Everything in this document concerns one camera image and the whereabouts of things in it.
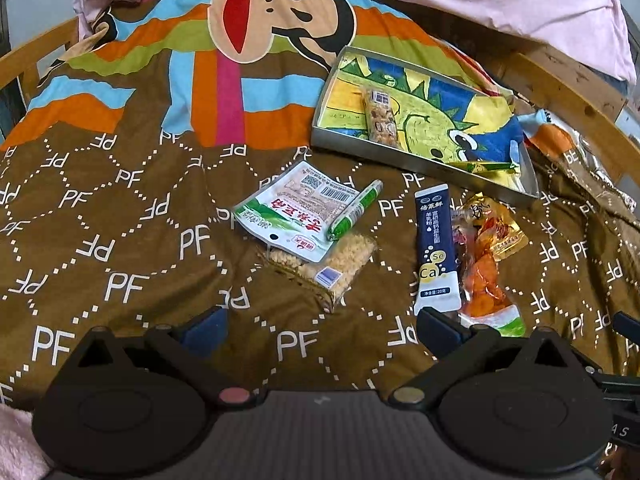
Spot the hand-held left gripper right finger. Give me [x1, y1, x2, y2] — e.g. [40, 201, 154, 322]
[392, 307, 601, 406]

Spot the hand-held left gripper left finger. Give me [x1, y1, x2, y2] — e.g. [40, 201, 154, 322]
[52, 306, 268, 408]

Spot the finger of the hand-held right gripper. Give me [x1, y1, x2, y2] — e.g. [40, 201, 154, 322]
[612, 310, 640, 346]

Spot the clear rice crisp packet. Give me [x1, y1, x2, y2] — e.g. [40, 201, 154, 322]
[257, 232, 378, 315]

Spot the white green tofu packet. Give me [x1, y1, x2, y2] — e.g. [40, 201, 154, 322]
[232, 160, 361, 264]

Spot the dinosaur print metal tray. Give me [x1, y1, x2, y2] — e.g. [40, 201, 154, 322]
[310, 45, 541, 211]

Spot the orange meat snack packet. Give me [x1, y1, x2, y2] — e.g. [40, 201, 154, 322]
[450, 192, 530, 338]

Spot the dark blue powder sachet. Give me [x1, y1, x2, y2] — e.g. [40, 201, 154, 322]
[412, 185, 462, 317]

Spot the printed blanket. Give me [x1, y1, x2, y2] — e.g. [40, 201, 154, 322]
[0, 0, 640, 411]

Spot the green sausage stick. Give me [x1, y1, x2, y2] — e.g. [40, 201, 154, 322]
[326, 179, 384, 242]

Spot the yellow green snack packet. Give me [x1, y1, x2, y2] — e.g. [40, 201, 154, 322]
[452, 157, 523, 176]

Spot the orange white silver packet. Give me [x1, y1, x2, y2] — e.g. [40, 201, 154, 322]
[516, 110, 626, 196]

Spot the clear nut bar packet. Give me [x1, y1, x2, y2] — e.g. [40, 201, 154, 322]
[361, 85, 403, 150]

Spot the pink towel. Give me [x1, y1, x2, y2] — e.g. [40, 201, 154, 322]
[0, 402, 51, 480]

